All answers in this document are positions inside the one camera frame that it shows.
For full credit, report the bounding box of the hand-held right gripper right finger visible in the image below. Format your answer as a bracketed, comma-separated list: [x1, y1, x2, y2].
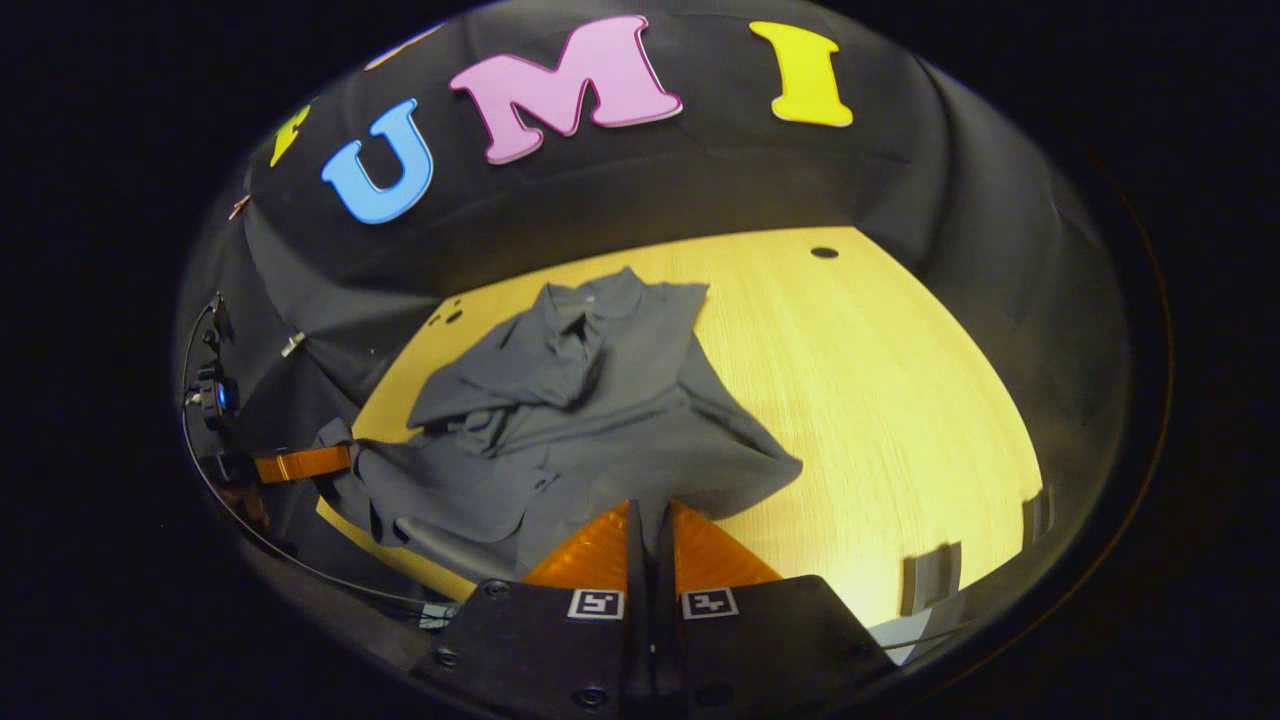
[655, 498, 896, 720]

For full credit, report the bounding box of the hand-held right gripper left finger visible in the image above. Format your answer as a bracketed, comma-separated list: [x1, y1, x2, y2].
[415, 498, 646, 720]

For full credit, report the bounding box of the grey shirt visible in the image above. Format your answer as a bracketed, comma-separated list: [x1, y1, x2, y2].
[315, 266, 804, 586]

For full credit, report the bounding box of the dark strip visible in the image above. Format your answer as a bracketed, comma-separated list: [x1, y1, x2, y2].
[900, 540, 963, 617]
[1021, 485, 1053, 547]

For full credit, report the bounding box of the black backdrop cloth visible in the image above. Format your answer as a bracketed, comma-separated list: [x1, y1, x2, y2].
[175, 0, 1136, 561]

